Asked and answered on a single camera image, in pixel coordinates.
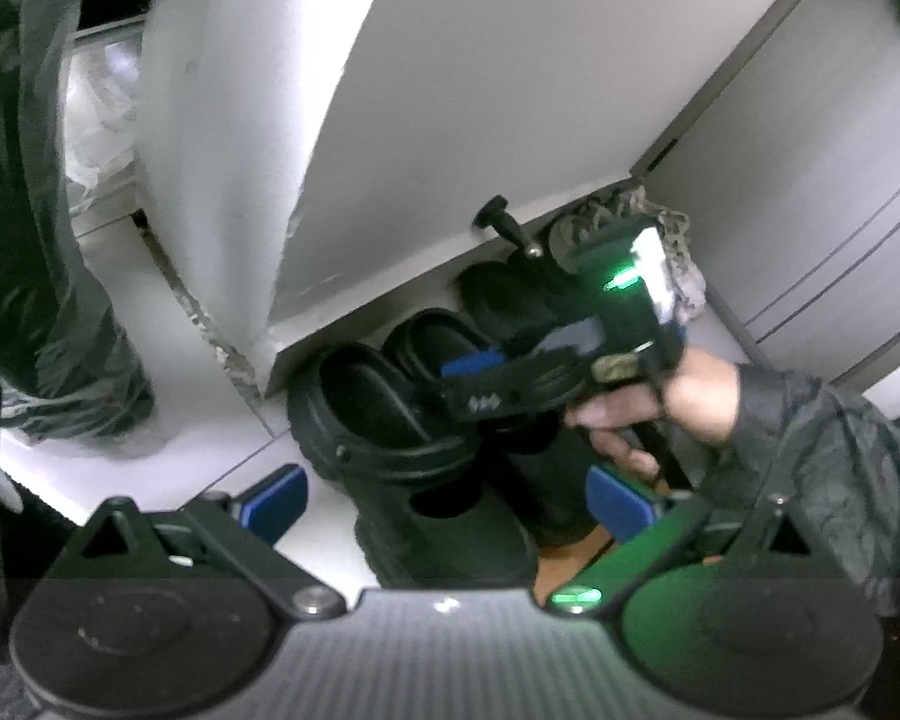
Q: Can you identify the black strap shoe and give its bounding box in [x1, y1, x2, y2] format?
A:
[381, 310, 612, 545]
[287, 343, 541, 590]

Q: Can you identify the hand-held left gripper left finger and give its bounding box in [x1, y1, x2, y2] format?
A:
[41, 463, 346, 620]

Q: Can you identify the dark plastic bag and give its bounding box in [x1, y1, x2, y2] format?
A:
[0, 0, 155, 458]

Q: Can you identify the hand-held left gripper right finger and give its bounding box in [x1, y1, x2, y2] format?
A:
[547, 463, 852, 620]

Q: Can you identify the black door stopper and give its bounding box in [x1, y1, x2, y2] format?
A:
[471, 195, 545, 260]

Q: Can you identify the dark grey clog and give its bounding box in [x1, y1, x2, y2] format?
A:
[456, 261, 563, 338]

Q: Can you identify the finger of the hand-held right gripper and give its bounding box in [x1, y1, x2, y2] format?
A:
[439, 347, 595, 426]
[505, 315, 610, 362]

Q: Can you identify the person's right hand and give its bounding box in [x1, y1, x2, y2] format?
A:
[565, 361, 745, 485]

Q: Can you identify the grey cabinet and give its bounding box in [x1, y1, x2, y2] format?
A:
[630, 0, 900, 421]

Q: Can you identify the white shelf unit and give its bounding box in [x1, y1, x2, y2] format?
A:
[75, 0, 158, 226]

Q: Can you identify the crumpled white plastic bag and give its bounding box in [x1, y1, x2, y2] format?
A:
[64, 37, 147, 196]

